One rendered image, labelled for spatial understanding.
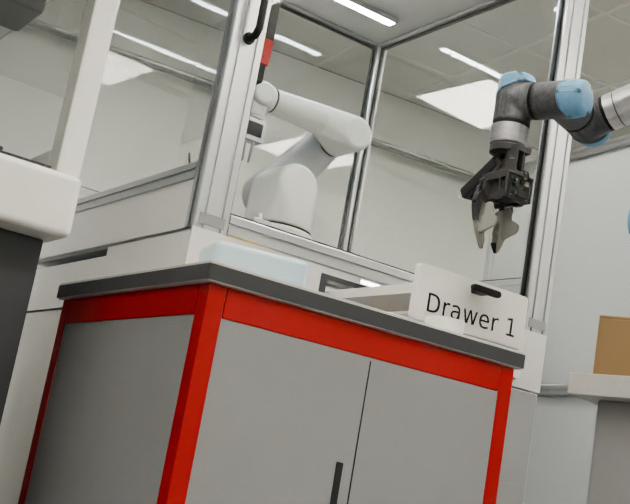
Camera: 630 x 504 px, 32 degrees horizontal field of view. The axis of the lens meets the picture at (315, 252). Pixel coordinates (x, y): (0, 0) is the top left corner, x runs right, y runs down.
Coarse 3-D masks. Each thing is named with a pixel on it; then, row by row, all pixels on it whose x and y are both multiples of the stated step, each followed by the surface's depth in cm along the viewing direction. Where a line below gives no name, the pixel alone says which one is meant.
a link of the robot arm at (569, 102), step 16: (560, 80) 213; (576, 80) 210; (528, 96) 214; (544, 96) 212; (560, 96) 210; (576, 96) 208; (592, 96) 213; (544, 112) 213; (560, 112) 211; (576, 112) 210; (576, 128) 218
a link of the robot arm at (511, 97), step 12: (516, 72) 218; (504, 84) 218; (516, 84) 217; (528, 84) 216; (504, 96) 217; (516, 96) 216; (504, 108) 216; (516, 108) 216; (504, 120) 216; (516, 120) 215; (528, 120) 217
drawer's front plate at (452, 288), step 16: (416, 272) 208; (432, 272) 209; (448, 272) 211; (416, 288) 206; (432, 288) 208; (448, 288) 211; (464, 288) 213; (496, 288) 218; (416, 304) 206; (432, 304) 208; (464, 304) 213; (480, 304) 215; (496, 304) 217; (512, 304) 220; (464, 320) 212; (496, 320) 217; (480, 336) 214; (496, 336) 217
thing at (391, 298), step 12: (360, 288) 225; (372, 288) 222; (384, 288) 218; (396, 288) 215; (408, 288) 212; (360, 300) 224; (372, 300) 220; (384, 300) 217; (396, 300) 213; (408, 300) 210; (396, 312) 213
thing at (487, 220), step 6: (486, 204) 214; (492, 204) 213; (480, 210) 214; (486, 210) 214; (492, 210) 213; (480, 216) 214; (486, 216) 213; (492, 216) 212; (474, 222) 214; (480, 222) 214; (486, 222) 212; (492, 222) 211; (474, 228) 214; (480, 228) 213; (486, 228) 212; (480, 234) 213; (480, 240) 213; (480, 246) 213
